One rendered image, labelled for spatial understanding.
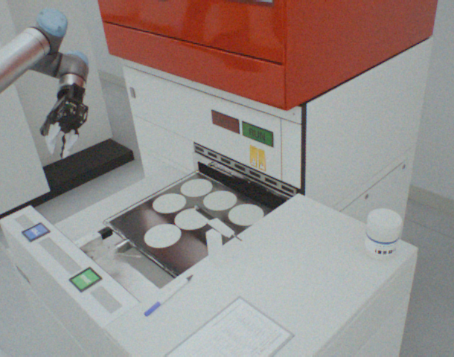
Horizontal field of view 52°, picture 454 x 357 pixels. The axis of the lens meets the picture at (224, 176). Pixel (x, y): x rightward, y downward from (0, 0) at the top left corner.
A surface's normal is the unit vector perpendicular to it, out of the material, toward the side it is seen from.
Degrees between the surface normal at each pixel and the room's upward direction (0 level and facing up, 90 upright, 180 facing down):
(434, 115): 90
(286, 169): 90
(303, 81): 90
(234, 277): 0
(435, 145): 90
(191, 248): 0
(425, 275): 0
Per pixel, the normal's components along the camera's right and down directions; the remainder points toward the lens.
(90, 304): -0.07, -0.84
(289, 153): -0.72, 0.42
